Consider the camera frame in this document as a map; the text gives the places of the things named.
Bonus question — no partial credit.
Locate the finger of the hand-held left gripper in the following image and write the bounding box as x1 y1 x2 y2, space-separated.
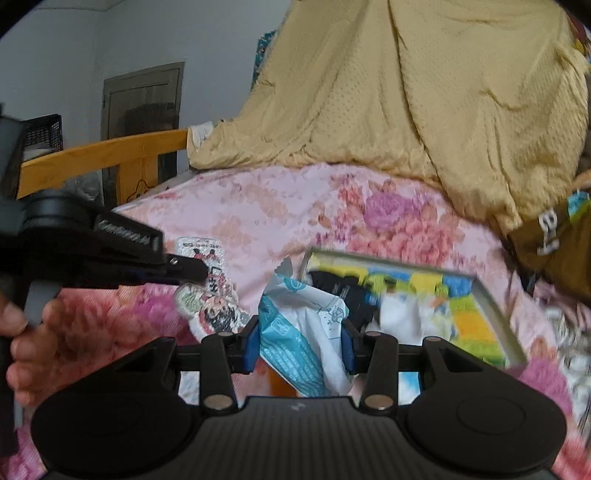
164 253 208 284

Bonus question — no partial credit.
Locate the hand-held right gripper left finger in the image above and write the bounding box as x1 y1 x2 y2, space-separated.
111 315 262 411

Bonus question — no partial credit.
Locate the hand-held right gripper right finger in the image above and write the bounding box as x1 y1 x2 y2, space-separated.
341 318 497 411

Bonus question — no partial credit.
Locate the white teal tissue packet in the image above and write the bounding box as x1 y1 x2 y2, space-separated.
257 257 354 398

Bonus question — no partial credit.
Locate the black patterned sock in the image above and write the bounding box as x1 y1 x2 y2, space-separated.
307 270 384 333

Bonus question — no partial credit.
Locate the cartoon print packet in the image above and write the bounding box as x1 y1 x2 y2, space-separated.
174 236 252 335

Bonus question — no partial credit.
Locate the grey tray with cartoon print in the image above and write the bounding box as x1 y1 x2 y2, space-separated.
300 248 529 370

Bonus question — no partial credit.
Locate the person's left hand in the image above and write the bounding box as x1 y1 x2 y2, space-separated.
0 295 63 408

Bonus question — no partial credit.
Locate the orange white box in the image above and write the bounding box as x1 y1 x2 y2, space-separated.
271 371 300 398

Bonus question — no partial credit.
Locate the white cloth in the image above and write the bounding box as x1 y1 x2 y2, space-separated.
379 293 426 342

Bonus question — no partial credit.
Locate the wooden bed headboard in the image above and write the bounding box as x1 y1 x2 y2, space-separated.
17 128 190 206

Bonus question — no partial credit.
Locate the pink floral quilt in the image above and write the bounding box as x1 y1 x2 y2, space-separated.
14 161 583 480

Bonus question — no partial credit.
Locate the black plastic crate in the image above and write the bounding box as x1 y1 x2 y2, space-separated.
21 114 64 153

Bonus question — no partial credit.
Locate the white pillow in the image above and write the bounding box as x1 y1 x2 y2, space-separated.
187 121 223 154

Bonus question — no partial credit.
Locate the grey door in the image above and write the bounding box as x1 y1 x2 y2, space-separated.
102 62 185 206

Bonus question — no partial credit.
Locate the white brown patterned bedsheet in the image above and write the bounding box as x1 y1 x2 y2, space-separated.
531 277 591 416

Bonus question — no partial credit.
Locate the brown colourful striped garment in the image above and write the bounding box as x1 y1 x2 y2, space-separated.
505 189 591 287

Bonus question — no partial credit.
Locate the yellow dotted blanket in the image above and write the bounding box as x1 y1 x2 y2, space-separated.
188 0 591 234

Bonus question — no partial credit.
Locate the teal wall poster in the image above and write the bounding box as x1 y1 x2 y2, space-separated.
252 30 278 93

